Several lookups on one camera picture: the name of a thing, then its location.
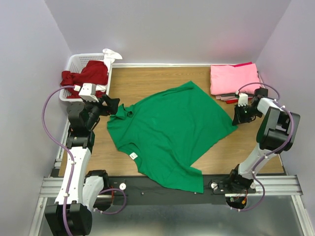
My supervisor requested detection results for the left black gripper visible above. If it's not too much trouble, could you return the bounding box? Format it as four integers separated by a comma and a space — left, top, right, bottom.
84, 94, 121, 129

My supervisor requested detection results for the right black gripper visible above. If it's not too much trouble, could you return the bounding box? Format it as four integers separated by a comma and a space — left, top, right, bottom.
231, 104, 262, 126

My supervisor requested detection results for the green t shirt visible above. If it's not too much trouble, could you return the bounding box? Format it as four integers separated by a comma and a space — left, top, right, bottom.
107, 82, 236, 193

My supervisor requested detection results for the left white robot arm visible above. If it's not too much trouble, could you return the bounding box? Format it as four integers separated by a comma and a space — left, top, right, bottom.
45, 95, 120, 236

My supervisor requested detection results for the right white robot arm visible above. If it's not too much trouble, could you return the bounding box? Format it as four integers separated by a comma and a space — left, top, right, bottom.
225, 88, 301, 193

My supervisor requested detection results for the folded shirts stack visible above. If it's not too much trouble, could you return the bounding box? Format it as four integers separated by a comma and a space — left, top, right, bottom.
215, 61, 268, 104

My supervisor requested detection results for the dark red t shirt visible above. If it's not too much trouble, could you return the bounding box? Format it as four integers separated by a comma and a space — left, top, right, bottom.
61, 60, 108, 87

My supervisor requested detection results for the pink folded t shirt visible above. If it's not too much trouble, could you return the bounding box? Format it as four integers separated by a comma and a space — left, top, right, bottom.
210, 63, 261, 96

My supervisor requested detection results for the white t shirt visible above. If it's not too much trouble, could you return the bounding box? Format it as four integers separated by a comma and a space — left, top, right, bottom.
96, 49, 123, 92

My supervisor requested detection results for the white plastic laundry basket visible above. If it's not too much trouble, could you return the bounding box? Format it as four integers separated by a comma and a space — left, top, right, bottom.
59, 53, 104, 102

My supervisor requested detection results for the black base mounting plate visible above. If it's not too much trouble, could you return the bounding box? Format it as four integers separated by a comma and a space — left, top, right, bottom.
94, 175, 256, 210

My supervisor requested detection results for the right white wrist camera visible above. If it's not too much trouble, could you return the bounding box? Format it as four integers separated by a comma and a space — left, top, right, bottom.
235, 91, 249, 107

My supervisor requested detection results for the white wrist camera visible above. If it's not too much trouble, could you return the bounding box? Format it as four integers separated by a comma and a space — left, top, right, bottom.
74, 83, 98, 102
235, 91, 249, 107

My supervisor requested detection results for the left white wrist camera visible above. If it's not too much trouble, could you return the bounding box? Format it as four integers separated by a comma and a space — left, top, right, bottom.
74, 83, 98, 102

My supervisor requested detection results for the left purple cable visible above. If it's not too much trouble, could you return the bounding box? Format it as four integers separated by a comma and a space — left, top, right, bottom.
41, 85, 127, 236

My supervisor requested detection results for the aluminium frame rail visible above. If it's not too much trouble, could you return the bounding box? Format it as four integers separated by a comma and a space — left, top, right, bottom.
29, 121, 303, 236

